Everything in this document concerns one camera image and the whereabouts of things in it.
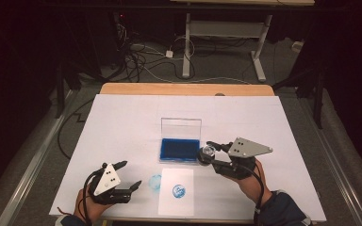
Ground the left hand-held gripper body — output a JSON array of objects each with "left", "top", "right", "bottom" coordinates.
[{"left": 89, "top": 162, "right": 132, "bottom": 205}]

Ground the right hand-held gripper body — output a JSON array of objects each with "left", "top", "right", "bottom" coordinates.
[{"left": 211, "top": 137, "right": 273, "bottom": 181}]

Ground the black round stamp cap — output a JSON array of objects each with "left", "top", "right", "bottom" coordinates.
[{"left": 197, "top": 152, "right": 213, "bottom": 166}]

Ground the black stamp with clear knob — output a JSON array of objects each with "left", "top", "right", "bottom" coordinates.
[{"left": 197, "top": 144, "right": 217, "bottom": 166}]

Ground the blue ink pad box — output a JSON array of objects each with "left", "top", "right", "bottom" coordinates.
[{"left": 158, "top": 117, "right": 203, "bottom": 165}]

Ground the person's left hand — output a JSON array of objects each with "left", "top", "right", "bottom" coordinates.
[{"left": 74, "top": 187, "right": 114, "bottom": 225}]

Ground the person's right hand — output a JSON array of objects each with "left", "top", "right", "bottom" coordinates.
[{"left": 229, "top": 158, "right": 272, "bottom": 205}]

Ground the large white table cover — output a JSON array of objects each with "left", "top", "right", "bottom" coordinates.
[{"left": 48, "top": 93, "right": 327, "bottom": 222}]

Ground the white paper sheet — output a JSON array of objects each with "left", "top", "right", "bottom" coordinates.
[{"left": 157, "top": 168, "right": 195, "bottom": 218}]

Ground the black metal stand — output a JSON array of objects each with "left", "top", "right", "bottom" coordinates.
[
  {"left": 55, "top": 60, "right": 76, "bottom": 120},
  {"left": 272, "top": 62, "right": 326, "bottom": 130}
]

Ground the white power strip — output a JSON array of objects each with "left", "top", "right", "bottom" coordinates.
[{"left": 291, "top": 40, "right": 305, "bottom": 53}]

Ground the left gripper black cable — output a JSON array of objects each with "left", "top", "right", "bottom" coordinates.
[{"left": 81, "top": 168, "right": 105, "bottom": 226}]

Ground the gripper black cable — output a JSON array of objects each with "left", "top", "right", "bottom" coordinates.
[
  {"left": 81, "top": 168, "right": 105, "bottom": 226},
  {"left": 237, "top": 163, "right": 266, "bottom": 226}
]

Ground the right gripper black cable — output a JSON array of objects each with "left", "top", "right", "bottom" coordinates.
[{"left": 237, "top": 163, "right": 266, "bottom": 226}]

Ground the black floor cable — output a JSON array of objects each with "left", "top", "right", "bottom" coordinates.
[{"left": 57, "top": 98, "right": 95, "bottom": 159}]

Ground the white floor cable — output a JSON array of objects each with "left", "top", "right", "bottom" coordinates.
[{"left": 130, "top": 43, "right": 253, "bottom": 86}]

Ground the aluminium rail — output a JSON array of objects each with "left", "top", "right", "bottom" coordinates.
[
  {"left": 295, "top": 97, "right": 362, "bottom": 226},
  {"left": 0, "top": 89, "right": 76, "bottom": 226}
]

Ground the tangle of black floor cables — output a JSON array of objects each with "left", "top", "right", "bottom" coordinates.
[{"left": 116, "top": 22, "right": 199, "bottom": 84}]

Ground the white desk frame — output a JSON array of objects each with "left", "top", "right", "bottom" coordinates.
[{"left": 169, "top": 0, "right": 316, "bottom": 83}]

